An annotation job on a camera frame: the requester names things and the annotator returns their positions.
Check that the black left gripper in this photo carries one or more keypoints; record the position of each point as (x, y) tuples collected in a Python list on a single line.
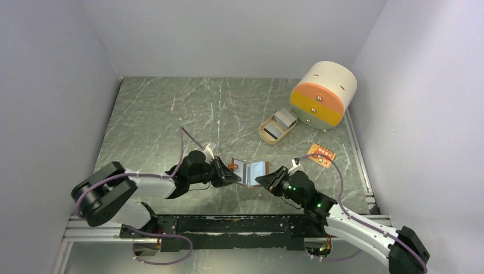
[(224, 175)]

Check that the grey card lying in tray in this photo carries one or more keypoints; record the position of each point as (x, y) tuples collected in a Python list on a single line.
[(273, 132)]

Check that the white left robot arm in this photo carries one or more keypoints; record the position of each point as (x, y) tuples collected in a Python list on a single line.
[(116, 194)]

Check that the stack of grey cards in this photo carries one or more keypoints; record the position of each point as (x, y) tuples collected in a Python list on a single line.
[(284, 118)]

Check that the beige plastic tray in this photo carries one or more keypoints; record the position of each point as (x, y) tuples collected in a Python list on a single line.
[(265, 137)]

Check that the brown leather card holder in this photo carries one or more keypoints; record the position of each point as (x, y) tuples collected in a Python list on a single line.
[(257, 169)]

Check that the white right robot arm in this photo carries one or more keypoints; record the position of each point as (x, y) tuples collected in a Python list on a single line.
[(400, 250)]

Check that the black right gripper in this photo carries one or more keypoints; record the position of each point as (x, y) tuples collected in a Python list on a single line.
[(273, 180)]

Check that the grey credit card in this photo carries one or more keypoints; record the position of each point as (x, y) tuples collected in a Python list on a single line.
[(247, 174)]

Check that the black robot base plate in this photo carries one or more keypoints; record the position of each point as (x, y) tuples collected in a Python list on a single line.
[(175, 243)]

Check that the round pastel drawer box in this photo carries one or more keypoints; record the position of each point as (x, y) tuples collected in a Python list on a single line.
[(322, 96)]

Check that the orange patterned card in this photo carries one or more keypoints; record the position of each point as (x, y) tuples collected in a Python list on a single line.
[(321, 155)]

